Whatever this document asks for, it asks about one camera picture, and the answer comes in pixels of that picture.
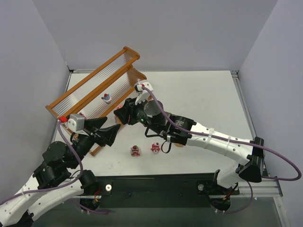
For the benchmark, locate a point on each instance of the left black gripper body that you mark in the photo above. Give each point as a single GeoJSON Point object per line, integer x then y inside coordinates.
{"type": "Point", "coordinates": [93, 133]}

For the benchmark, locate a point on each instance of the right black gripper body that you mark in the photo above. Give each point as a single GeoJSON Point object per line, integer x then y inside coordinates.
{"type": "Point", "coordinates": [129, 111]}

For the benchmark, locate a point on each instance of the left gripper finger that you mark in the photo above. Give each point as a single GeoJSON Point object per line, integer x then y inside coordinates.
{"type": "Point", "coordinates": [94, 123]}
{"type": "Point", "coordinates": [106, 136]}

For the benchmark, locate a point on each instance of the blue cupcake toy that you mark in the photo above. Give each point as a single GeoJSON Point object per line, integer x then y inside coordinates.
{"type": "Point", "coordinates": [106, 98]}

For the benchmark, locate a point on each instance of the red strawberry cake toy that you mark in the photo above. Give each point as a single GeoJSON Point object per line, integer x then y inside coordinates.
{"type": "Point", "coordinates": [135, 151]}

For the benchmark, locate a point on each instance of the pink bear cake toy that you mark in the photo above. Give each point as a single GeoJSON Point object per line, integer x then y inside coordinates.
{"type": "Point", "coordinates": [155, 148]}

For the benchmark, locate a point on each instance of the strawberry bear donut toy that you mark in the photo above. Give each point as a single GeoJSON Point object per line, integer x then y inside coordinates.
{"type": "Point", "coordinates": [178, 145]}

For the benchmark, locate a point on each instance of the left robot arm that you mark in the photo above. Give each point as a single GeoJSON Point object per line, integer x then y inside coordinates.
{"type": "Point", "coordinates": [61, 175]}

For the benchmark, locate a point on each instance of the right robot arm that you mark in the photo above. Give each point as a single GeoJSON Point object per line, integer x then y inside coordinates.
{"type": "Point", "coordinates": [249, 160]}

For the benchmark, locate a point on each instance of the orange three-tier acrylic shelf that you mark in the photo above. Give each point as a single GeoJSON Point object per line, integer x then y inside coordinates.
{"type": "Point", "coordinates": [116, 77]}

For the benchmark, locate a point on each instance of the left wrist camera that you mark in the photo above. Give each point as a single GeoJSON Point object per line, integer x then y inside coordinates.
{"type": "Point", "coordinates": [73, 122]}

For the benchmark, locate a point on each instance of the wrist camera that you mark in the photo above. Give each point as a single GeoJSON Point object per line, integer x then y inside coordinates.
{"type": "Point", "coordinates": [73, 122]}
{"type": "Point", "coordinates": [142, 94]}

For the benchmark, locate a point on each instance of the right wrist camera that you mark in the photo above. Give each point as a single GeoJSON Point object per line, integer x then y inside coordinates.
{"type": "Point", "coordinates": [142, 94]}

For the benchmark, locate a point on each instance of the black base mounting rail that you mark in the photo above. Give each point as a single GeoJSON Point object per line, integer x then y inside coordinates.
{"type": "Point", "coordinates": [158, 191]}

